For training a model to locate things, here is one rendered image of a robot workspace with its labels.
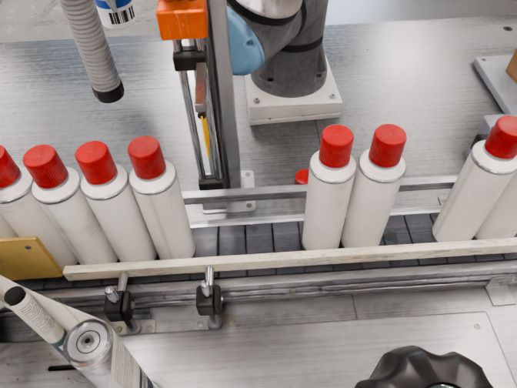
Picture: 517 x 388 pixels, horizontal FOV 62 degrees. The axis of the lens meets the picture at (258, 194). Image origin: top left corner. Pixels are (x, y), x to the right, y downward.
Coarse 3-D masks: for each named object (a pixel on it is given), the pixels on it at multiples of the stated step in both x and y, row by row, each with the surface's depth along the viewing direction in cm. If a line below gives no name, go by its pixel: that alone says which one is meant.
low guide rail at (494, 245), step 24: (480, 240) 56; (504, 240) 56; (96, 264) 55; (120, 264) 55; (144, 264) 55; (168, 264) 55; (192, 264) 55; (216, 264) 55; (240, 264) 55; (264, 264) 55; (288, 264) 56; (312, 264) 56
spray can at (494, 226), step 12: (516, 180) 50; (504, 192) 52; (516, 192) 51; (504, 204) 53; (516, 204) 52; (492, 216) 55; (504, 216) 54; (516, 216) 53; (480, 228) 58; (492, 228) 56; (504, 228) 55; (516, 228) 55
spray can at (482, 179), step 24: (504, 120) 45; (480, 144) 48; (504, 144) 45; (480, 168) 47; (504, 168) 46; (456, 192) 52; (480, 192) 50; (456, 216) 54; (480, 216) 53; (456, 240) 57
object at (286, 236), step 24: (408, 216) 63; (432, 216) 63; (216, 240) 61; (240, 240) 61; (264, 240) 61; (288, 240) 61; (384, 240) 60; (408, 240) 60; (432, 240) 60; (336, 264) 58; (360, 264) 58; (384, 264) 58; (408, 264) 58; (432, 264) 58; (48, 288) 57; (72, 288) 58
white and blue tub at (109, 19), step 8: (96, 0) 79; (104, 0) 78; (120, 0) 79; (128, 0) 81; (104, 8) 80; (120, 8) 80; (128, 8) 81; (104, 16) 81; (112, 16) 81; (120, 16) 81; (128, 16) 82; (136, 16) 85; (104, 24) 83; (112, 24) 82; (120, 24) 82; (128, 24) 83
